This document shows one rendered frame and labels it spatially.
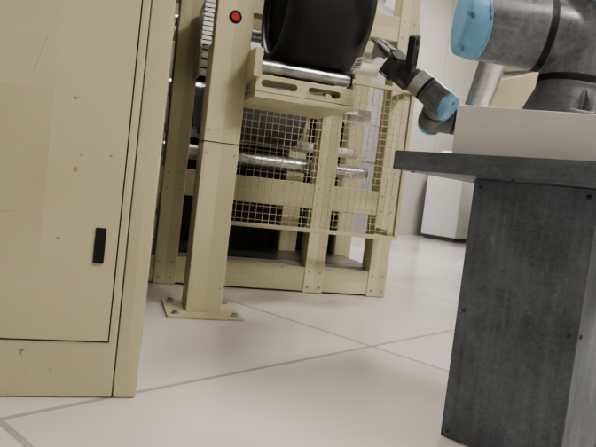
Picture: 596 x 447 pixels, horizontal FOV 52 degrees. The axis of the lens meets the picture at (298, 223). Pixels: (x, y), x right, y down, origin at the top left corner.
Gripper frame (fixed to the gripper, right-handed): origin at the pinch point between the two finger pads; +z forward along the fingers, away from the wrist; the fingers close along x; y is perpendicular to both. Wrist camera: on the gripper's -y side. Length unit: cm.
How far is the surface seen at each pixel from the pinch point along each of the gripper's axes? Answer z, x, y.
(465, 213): -30, 553, 316
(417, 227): 5, 551, 381
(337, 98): -2.5, -7.7, 22.9
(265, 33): 43, 5, 30
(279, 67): 16.0, -22.1, 21.6
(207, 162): 12, -45, 56
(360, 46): 2.3, -2.2, 5.0
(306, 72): 9.7, -14.8, 19.8
